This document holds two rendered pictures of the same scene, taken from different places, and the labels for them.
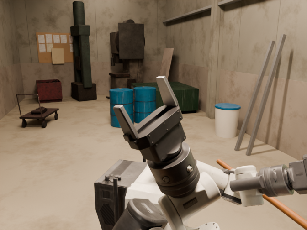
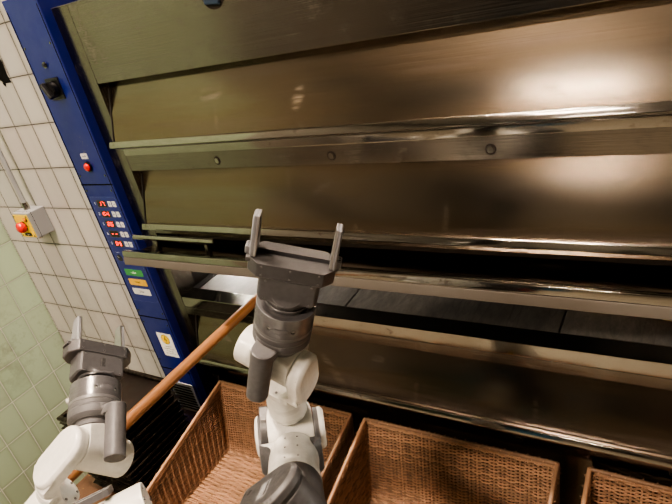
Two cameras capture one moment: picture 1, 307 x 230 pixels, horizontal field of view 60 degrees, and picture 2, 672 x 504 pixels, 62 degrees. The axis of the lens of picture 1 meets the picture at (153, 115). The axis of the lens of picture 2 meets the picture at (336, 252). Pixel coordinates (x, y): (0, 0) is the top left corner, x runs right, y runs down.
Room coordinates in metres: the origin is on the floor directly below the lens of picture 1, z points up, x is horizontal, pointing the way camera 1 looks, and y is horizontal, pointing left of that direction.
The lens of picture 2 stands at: (0.84, 0.58, 2.02)
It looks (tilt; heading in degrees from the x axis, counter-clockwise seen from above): 26 degrees down; 233
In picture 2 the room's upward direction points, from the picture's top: 13 degrees counter-clockwise
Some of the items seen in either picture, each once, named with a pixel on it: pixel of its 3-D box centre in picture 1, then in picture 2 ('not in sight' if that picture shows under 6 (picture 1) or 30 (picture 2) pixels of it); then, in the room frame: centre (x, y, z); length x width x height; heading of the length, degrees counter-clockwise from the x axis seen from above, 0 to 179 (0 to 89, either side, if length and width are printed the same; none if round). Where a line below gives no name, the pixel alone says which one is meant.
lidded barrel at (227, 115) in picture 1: (226, 120); not in sight; (5.49, -1.56, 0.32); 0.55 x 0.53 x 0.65; 15
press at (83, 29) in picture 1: (81, 52); not in sight; (9.69, 2.56, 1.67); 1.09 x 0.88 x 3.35; 15
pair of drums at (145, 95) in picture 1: (133, 106); not in sight; (6.43, 0.49, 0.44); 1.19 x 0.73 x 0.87; 104
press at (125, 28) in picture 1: (124, 59); not in sight; (9.98, 1.09, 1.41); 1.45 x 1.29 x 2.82; 105
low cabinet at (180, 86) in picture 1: (162, 96); not in sight; (8.11, -0.28, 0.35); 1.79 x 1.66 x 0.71; 15
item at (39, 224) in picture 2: not in sight; (33, 221); (0.46, -1.64, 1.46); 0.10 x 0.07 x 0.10; 107
